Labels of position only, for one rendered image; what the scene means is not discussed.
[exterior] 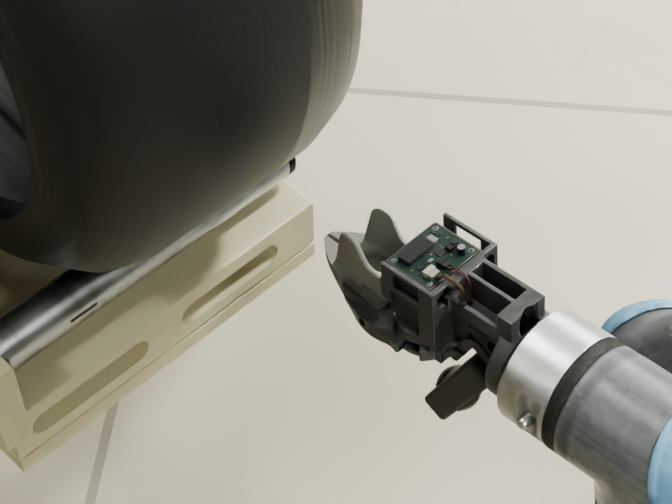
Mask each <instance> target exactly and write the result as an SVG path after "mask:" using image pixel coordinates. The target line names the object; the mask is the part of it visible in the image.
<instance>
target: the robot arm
mask: <svg viewBox="0 0 672 504"><path fill-rule="evenodd" d="M457 227H459V228H461V229H462V230H464V231H466V232H467V233H469V234H470V235H472V236H474V237H475V238H477V239H479V240H480V243H481V249H479V248H478V247H476V246H474V245H473V244H471V243H469V242H468V241H466V240H465V239H463V238H461V237H460V236H458V235H457ZM324 244H325V252H326V258H327V261H328V264H329V267H330V269H331V271H332V273H333V275H334V278H335V280H336V282H337V284H338V286H339V287H340V289H341V291H342V293H343V295H344V298H345V300H346V302H347V304H348V306H349V307H350V309H351V311H352V313H353V314H354V316H355V318H356V320H357V322H358V323H359V325H360V326H361V327H362V328H363V329H364V330H365V331H366V332H367V333H368V334H369V335H370V336H372V337H373V338H375V339H377V340H379V341H381V342H383V343H385V344H387V345H389V346H390V347H391V348H393V350H394V351H395V352H399V351H401V350H402V349H404V350H406V351H407V352H409V353H411V354H414V355H416V356H419V360H420V361H421V362H423V361H431V360H436V361H437V362H439V363H440V364H442V363H443V362H444V361H445V360H446V359H448V358H449V357H451V358H452V359H453V360H455V361H458V360H459V359H460V358H461V357H463V356H464V355H465V354H466V353H467V352H468V351H470V350H471V349H472V348H473V349H474V350H475V351H476V353H475V354H474V355H473V356H472V357H470V358H469V359H468V360H467V361H466V362H464V363H463V364H462V365H460V364H458V365H452V366H449V367H447V368H446V369H444V370H443V371H442V372H441V374H440V375H439V377H438V379H437V382H436V384H435V385H436V387H435V388H434V389H433V390H432V391H431V392H430V393H428V394H427V395H426V396H425V402H426V403H427V404H428V405H429V406H430V408H431V409H432V410H433V411H434V412H435V413H436V415H437V416H438V417H439V418H440V419H442V420H445V419H447V418H448V417H450V416H451V415H452V414H454V413H455V412H456V411H458V412H460V411H465V410H468V409H470V408H472V407H473V406H474V405H475V404H476V403H477V402H478V401H479V399H480V397H481V394H482V392H483V391H484V390H486V389H488V390H489V391H490V392H492V393H493V394H495V395H496V396H497V406H498V408H499V411H500V413H501V414H502V415H503V416H505V417H506V418H507V419H509V420H510V421H512V422H513V423H515V424H516V425H517V426H518V427H519V428H520V429H522V430H525V431H526V432H528V433H529V434H530V435H532V436H533V437H535V438H536V439H538V440H539V441H540V442H542V443H543V444H545V446H546V447H548V448H549V449H550V450H552V451H553V452H555V453H556V454H558V455H559V456H560V457H562V458H563V459H565V460H566V461H567V462H569V463H570V464H572V465H573V466H575V467H576V468H577V469H579V470H580V471H582V472H583V473H585V474H586V475H587V476H589V477H590V478H592V479H593V480H594V492H595V504H672V300H668V299H650V300H649V301H641V302H635V303H632V304H629V305H627V306H625V307H623V308H621V309H619V310H618V311H616V312H615V313H613V314H612V315H611V316H610V317H609V318H608V319H607V320H606V321H605V322H604V323H603V325H602V326H601V328H599V327H598V326H596V325H595V324H593V323H591V322H590V321H588V320H586V319H585V318H583V317H582V316H580V315H578V314H577V313H575V312H573V311H572V310H569V309H562V310H558V311H555V312H553V313H549V312H547V311H546V310H545V296H544V295H543V294H541V293H540V292H538V291H536V290H535V289H533V288H532V287H530V286H528V285H527V284H525V283H524V282H522V281H520V280H519V279H517V278H516V277H514V276H512V275H511V274H509V273H508V272H506V271H504V270H503V269H501V268H499V267H498V244H497V243H495V242H494V241H492V240H490V239H489V238H487V237H485V236H484V235H482V234H480V233H479V232H477V231H476V230H474V229H472V228H471V227H469V226H467V225H466V224H464V223H462V222H461V221H459V220H458V219H456V218H454V217H453V216H451V215H449V214H448V213H446V212H445V213H444V214H443V226H442V225H440V224H439V223H437V222H435V223H433V224H431V225H430V226H429V227H427V228H426V229H425V230H424V231H422V232H421V233H420V234H418V235H417V236H416V237H415V238H413V239H412V240H411V241H409V242H407V241H406V240H405V239H404V238H403V237H402V236H401V234H400V232H399V229H398V227H397V225H396V223H395V221H394V218H393V217H392V216H391V214H390V213H388V212H387V211H385V210H384V209H381V208H375V209H373V210H372V211H371V214H370V218H369V222H368V225H367V229H366V233H365V234H363V233H358V232H345V231H332V232H330V233H329V234H328V235H326V236H325V237H324ZM377 271H378V272H381V274H379V273H378V272H377Z"/></svg>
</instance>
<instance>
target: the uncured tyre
mask: <svg viewBox="0 0 672 504"><path fill-rule="evenodd" d="M362 11H363V0H0V249H2V250H4V251H5V252H7V253H9V254H11V255H14V256H16V257H18V258H21V259H24V260H27V261H30V262H35V263H41V264H46V265H52V266H58V267H63V268H69V269H75V270H80V271H86V272H94V273H103V272H109V271H113V270H116V269H119V268H122V267H125V266H128V265H131V264H134V263H137V262H140V261H143V260H146V259H148V258H151V257H153V256H155V255H156V254H158V253H159V252H161V251H162V250H163V249H165V248H166V247H168V246H169V245H171V244H172V243H173V242H175V241H176V240H178V239H179V238H181V237H182V236H183V235H185V234H186V233H188V232H189V231H191V230H192V229H193V228H195V227H196V226H198V225H199V224H200V223H202V222H203V221H205V220H206V219H208V218H209V217H210V216H212V215H213V214H215V213H216V212H218V211H219V210H220V209H222V208H223V207H225V206H226V205H227V204H229V203H230V202H232V201H233V200H235V199H236V198H237V197H239V196H240V195H242V194H243V193H245V192H246V191H247V190H249V189H250V188H252V187H253V186H255V185H256V184H257V183H259V182H260V181H262V180H263V179H264V178H266V177H267V176H269V175H270V174H272V173H273V172H274V171H276V170H277V169H279V168H280V167H282V166H283V165H284V164H286V163H287V162H289V161H290V160H292V159H293V158H294V157H296V156H297V155H299V154H300V153H301V152H303V151H304V150H305V149H306V148H307V147H308V146H309V145H310V144H311V143H312V142H313V141H314V140H315V139H316V137H317V136H318V135H319V133H320V132H321V131H322V129H323V128H324V127H325V126H326V124H327V123H328V122H329V120H330V119H331V118H332V116H333V115H334V114H335V112H336V111H337V110H338V108H339V107H340V105H341V103H342V102H343V100H344V98H345V96H346V94H347V92H348V89H349V87H350V84H351V81H352V78H353V75H354V72H355V68H356V64H357V59H358V54H359V47H360V39H361V26H362Z"/></svg>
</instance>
